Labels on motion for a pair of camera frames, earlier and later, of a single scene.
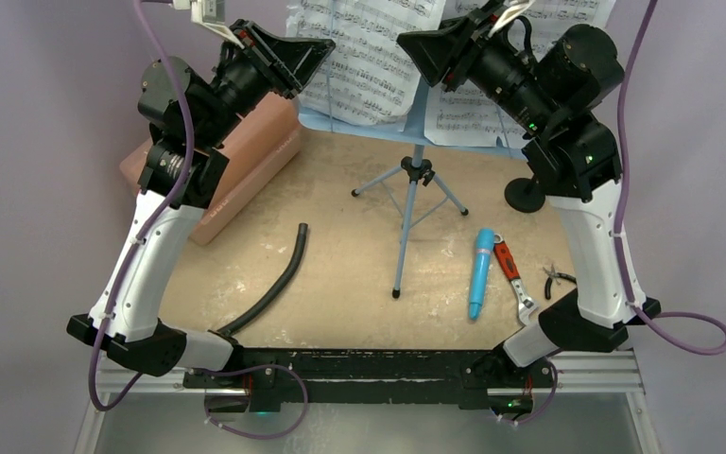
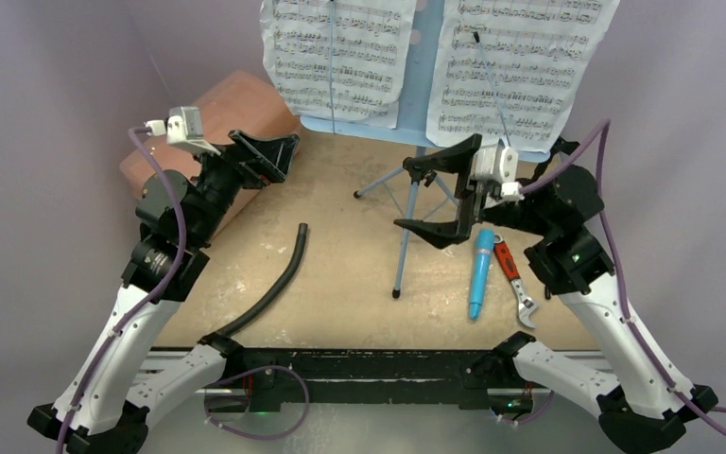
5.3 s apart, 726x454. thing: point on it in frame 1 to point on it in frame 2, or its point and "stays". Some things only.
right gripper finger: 436,50 to 440,235
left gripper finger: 262,34 to 238,137
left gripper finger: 299,61 to 278,154
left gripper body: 252,74 to 226,175
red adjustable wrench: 526,305 stays
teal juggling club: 484,245 stays
